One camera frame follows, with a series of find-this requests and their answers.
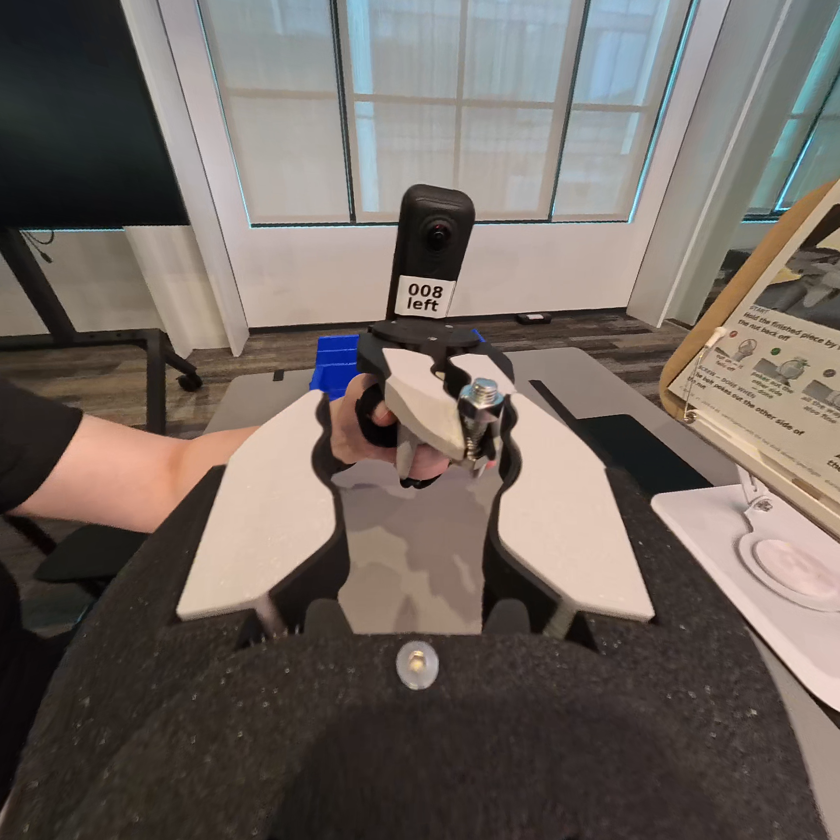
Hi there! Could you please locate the steel hex nut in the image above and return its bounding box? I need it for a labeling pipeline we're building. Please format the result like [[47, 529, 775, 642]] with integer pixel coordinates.
[[457, 382, 508, 429]]

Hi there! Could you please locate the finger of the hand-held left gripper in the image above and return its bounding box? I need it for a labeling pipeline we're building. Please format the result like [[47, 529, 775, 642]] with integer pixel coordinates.
[[449, 353, 519, 463], [382, 346, 468, 465]]

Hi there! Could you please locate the printed instruction sheet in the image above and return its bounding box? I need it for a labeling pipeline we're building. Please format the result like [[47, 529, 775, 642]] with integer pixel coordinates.
[[668, 197, 840, 519]]

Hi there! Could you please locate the person's left hand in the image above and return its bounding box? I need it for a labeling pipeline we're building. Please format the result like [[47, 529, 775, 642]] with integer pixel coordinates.
[[327, 373, 455, 485]]

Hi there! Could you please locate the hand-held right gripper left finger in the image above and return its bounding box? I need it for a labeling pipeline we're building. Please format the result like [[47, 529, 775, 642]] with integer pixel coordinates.
[[176, 389, 350, 624]]

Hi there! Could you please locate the steel hex bolt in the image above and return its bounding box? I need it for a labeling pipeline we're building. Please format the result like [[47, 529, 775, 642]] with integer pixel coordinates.
[[459, 378, 505, 472]]

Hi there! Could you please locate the black chair base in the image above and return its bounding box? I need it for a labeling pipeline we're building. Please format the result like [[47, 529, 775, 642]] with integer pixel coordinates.
[[0, 226, 204, 435]]

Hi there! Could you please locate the person's left forearm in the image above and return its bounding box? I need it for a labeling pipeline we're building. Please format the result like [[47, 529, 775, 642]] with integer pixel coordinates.
[[10, 412, 263, 534]]

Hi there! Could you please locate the white framed window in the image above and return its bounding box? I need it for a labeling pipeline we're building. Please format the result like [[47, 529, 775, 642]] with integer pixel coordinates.
[[121, 0, 732, 329], [742, 0, 840, 224]]

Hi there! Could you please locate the blue plastic bin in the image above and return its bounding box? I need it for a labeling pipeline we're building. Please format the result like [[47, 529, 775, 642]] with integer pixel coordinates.
[[315, 327, 488, 401]]

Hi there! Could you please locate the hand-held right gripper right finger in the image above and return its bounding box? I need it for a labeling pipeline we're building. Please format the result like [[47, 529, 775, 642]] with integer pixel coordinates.
[[481, 387, 657, 636]]

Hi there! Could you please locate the black display screen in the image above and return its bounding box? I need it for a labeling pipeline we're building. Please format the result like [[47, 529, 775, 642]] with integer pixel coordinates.
[[0, 0, 191, 231]]

